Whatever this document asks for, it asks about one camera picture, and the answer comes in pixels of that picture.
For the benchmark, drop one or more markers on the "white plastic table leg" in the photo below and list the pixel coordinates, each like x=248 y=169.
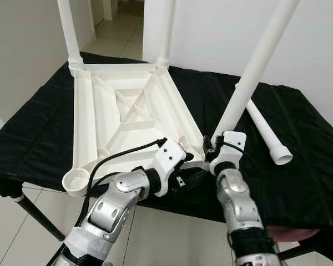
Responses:
x=266 y=130
x=255 y=66
x=166 y=30
x=68 y=30

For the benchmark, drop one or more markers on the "white plastic children table top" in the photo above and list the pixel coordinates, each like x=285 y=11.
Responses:
x=100 y=105

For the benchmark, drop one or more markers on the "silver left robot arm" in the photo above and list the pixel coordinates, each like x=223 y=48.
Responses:
x=108 y=213

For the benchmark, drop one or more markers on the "pink stool seat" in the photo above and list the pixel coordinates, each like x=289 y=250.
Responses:
x=291 y=233

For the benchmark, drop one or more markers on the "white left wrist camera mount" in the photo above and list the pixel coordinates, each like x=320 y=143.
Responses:
x=169 y=158

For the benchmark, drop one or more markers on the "black metal frame leg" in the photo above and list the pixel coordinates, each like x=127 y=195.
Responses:
x=299 y=252
x=39 y=217

